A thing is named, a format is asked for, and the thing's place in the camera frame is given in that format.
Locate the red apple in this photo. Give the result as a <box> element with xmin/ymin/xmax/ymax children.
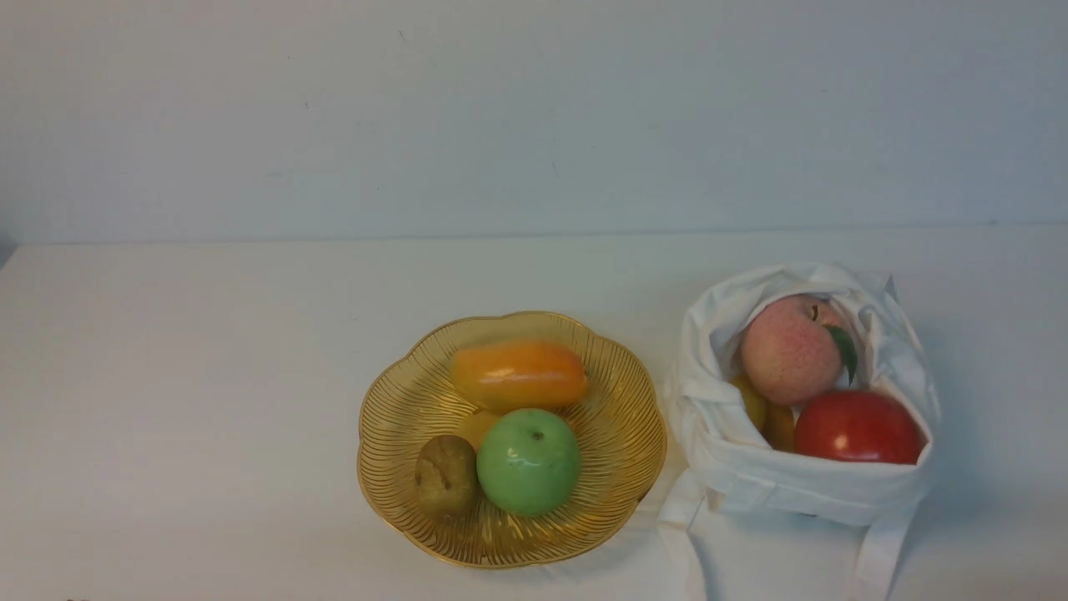
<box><xmin>794</xmin><ymin>391</ymin><xmax>926</xmax><ymax>465</ymax></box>

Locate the pink peach with leaf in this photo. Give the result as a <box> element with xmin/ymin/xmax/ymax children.
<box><xmin>740</xmin><ymin>295</ymin><xmax>859</xmax><ymax>407</ymax></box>

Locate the white cloth bag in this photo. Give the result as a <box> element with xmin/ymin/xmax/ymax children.
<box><xmin>657</xmin><ymin>262</ymin><xmax>942</xmax><ymax>600</ymax></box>

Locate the yellow fruit in bag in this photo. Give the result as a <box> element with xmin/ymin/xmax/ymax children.
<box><xmin>729</xmin><ymin>374</ymin><xmax>796</xmax><ymax>453</ymax></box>

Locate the green apple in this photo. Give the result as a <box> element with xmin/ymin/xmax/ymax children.
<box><xmin>476</xmin><ymin>408</ymin><xmax>582</xmax><ymax>518</ymax></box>

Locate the small yellow fruit in bowl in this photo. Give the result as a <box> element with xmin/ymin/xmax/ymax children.
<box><xmin>453</xmin><ymin>410</ymin><xmax>502</xmax><ymax>452</ymax></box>

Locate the orange yellow mango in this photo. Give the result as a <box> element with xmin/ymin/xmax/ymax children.
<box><xmin>450</xmin><ymin>338</ymin><xmax>590</xmax><ymax>414</ymax></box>

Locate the brown kiwi fruit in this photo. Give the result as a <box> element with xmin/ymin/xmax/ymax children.
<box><xmin>415</xmin><ymin>434</ymin><xmax>480</xmax><ymax>520</ymax></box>

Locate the golden wire fruit bowl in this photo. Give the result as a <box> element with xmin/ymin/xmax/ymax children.
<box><xmin>357</xmin><ymin>311</ymin><xmax>668</xmax><ymax>570</ymax></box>

